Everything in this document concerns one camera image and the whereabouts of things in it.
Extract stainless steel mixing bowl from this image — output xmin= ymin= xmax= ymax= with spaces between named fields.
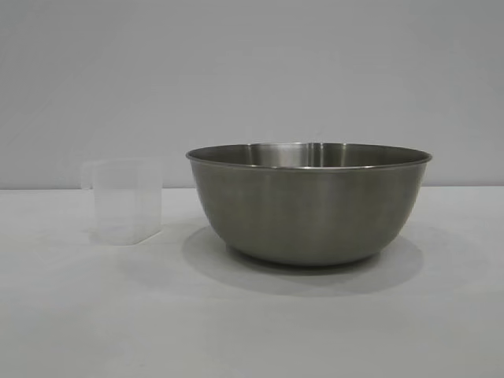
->
xmin=184 ymin=140 xmax=434 ymax=266

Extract translucent plastic measuring cup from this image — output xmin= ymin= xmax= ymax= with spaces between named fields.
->
xmin=80 ymin=156 xmax=165 ymax=246

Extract white tablecloth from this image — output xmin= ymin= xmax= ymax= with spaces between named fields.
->
xmin=0 ymin=184 xmax=504 ymax=378

